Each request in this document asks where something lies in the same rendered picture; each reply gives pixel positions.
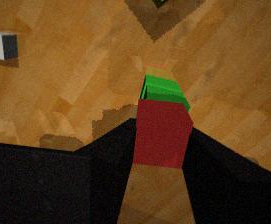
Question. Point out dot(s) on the red block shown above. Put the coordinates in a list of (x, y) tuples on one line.
[(163, 130)]

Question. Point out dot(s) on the yellow block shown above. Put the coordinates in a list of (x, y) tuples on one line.
[(159, 3)]

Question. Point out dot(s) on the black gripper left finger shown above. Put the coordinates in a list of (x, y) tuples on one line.
[(85, 186)]

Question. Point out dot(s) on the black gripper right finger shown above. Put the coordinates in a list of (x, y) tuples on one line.
[(223, 186)]

